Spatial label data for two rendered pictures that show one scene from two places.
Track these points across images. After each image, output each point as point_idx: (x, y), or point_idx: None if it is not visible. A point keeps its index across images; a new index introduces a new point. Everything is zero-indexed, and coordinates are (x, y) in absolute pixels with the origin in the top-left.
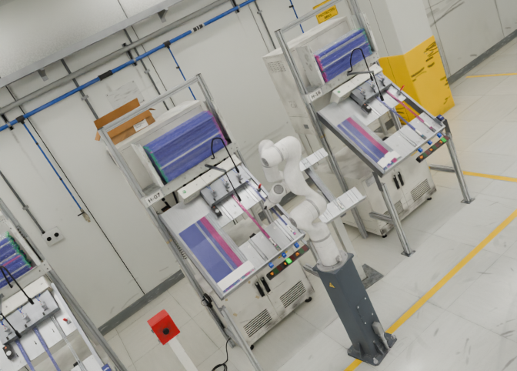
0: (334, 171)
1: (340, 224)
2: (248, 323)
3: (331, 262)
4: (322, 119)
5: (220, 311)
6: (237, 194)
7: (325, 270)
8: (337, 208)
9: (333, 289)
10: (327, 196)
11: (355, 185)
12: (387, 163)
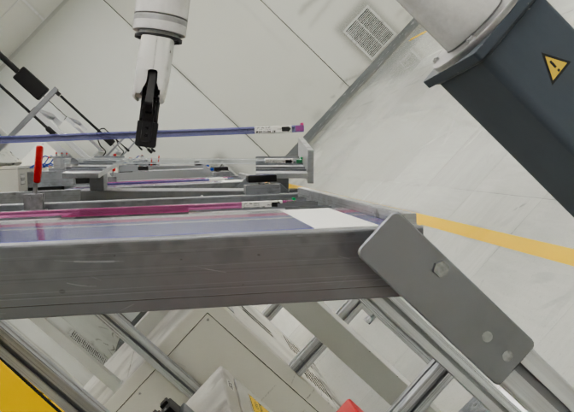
0: (128, 341)
1: None
2: None
3: None
4: (18, 200)
5: (494, 303)
6: (16, 67)
7: (510, 0)
8: (286, 165)
9: (569, 81)
10: (227, 190)
11: (203, 332)
12: (242, 180)
